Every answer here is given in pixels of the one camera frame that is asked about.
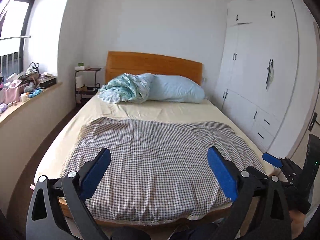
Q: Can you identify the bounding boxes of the beige bed sheet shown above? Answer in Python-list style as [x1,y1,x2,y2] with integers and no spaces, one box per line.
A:
[34,96,275,183]

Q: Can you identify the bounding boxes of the brown checkered blanket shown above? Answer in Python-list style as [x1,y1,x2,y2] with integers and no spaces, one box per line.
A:
[61,117,263,225]

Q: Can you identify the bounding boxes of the white built-in wardrobe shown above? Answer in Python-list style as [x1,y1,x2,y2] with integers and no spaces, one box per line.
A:
[215,0,299,152]

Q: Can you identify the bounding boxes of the black bedside rack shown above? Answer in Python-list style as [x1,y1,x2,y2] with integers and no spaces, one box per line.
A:
[74,66,102,108]

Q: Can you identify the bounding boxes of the crumpled teal floral quilt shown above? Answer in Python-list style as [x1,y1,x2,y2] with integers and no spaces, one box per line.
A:
[98,73,154,103]

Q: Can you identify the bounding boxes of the light blue pillow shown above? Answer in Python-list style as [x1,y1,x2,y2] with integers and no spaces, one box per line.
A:
[138,73,205,103]

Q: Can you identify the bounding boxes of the cluttered windowsill items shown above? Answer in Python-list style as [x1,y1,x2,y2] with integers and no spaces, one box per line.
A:
[1,62,57,114]

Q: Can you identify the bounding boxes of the wooden bed frame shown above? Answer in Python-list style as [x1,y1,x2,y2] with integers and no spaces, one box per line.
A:
[58,51,258,228]

